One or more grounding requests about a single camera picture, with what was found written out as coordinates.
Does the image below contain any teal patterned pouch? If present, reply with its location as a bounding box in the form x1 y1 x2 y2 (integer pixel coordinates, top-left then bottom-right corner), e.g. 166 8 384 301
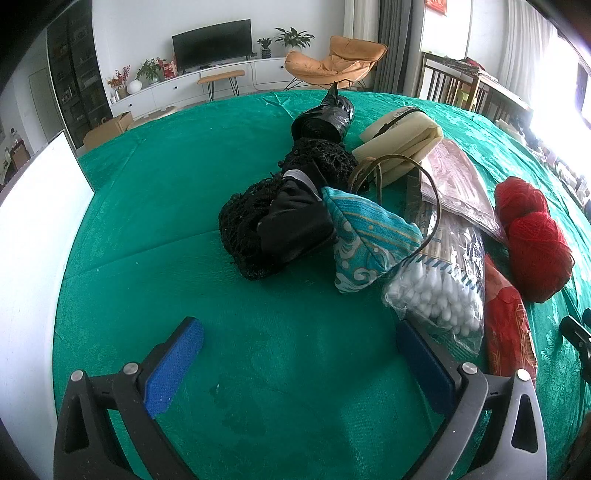
321 186 424 294

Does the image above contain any black mesh net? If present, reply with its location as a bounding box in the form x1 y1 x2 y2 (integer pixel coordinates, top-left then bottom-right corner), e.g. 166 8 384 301
218 137 370 281

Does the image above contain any cotton swab bag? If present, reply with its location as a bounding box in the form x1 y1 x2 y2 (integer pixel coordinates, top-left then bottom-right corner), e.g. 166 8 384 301
382 258 486 357

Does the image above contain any grey curtain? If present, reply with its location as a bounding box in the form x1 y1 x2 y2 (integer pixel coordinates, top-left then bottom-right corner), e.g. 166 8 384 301
369 0 426 95

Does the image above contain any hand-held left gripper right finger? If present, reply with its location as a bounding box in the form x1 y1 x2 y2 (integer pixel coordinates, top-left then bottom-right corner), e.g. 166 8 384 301
396 318 548 480

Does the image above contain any bushy green potted plant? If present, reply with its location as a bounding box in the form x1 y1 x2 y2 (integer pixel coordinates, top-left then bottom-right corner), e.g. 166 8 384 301
137 58 163 85

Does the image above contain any white curtain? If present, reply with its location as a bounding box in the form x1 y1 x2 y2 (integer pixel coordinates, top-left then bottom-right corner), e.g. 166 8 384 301
496 0 559 93

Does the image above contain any dark bookcase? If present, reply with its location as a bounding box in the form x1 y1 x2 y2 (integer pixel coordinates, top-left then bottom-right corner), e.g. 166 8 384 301
46 11 114 151

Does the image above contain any black garbage bag roll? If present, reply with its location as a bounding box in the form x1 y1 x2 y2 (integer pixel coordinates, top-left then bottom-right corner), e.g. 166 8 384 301
292 84 355 144

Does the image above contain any green tablecloth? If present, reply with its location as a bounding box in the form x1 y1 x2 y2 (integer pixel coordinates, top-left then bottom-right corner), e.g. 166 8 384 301
53 90 591 480

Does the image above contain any cardboard box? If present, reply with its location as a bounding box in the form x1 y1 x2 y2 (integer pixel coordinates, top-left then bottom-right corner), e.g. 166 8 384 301
83 112 134 151

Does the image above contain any beige folded foam pad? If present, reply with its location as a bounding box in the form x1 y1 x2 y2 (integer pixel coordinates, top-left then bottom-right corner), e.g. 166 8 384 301
352 106 445 188

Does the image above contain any wooden bench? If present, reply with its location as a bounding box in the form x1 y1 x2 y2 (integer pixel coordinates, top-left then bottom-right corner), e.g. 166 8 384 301
198 69 246 101

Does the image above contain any red yarn skein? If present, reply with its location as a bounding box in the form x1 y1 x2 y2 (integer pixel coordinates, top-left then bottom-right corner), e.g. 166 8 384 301
495 176 550 232
505 212 574 303

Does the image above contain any thin dark headband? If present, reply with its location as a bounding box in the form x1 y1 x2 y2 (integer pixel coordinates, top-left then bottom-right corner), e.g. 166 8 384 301
388 162 443 273

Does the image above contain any red printed packet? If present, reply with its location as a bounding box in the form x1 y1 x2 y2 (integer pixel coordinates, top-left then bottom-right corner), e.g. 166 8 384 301
482 254 539 385

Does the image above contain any red flower arrangement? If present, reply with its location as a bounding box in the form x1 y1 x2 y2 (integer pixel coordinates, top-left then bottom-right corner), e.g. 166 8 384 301
107 65 132 101

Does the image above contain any wooden dining chair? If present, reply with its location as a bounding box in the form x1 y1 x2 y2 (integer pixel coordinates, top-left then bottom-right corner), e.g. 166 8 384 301
418 52 481 112

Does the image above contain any brown headband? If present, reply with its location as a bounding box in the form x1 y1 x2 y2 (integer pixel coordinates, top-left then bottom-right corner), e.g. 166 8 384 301
347 154 419 206

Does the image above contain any large leafy potted plant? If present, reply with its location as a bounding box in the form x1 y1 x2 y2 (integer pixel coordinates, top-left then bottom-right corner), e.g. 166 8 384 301
274 28 315 51

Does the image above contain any white television cabinet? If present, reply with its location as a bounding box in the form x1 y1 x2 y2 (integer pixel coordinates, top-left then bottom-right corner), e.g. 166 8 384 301
109 56 296 118

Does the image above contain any black television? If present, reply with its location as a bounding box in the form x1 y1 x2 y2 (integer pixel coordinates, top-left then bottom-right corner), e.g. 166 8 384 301
172 19 254 71

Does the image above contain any orange lounge chair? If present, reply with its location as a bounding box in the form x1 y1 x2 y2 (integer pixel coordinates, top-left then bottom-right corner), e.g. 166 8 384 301
284 35 389 92

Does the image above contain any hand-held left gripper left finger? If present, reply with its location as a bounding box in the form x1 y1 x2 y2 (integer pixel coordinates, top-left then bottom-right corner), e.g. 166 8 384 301
53 316 206 480

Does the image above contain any black cloth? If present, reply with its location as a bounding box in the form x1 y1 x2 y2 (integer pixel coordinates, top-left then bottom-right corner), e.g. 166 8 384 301
256 168 338 266

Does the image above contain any pink face mask packet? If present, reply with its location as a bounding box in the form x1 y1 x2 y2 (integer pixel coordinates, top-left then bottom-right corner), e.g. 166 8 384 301
418 138 509 245

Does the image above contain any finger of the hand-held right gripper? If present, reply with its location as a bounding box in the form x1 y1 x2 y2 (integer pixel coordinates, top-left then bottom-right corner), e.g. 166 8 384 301
558 315 591 366

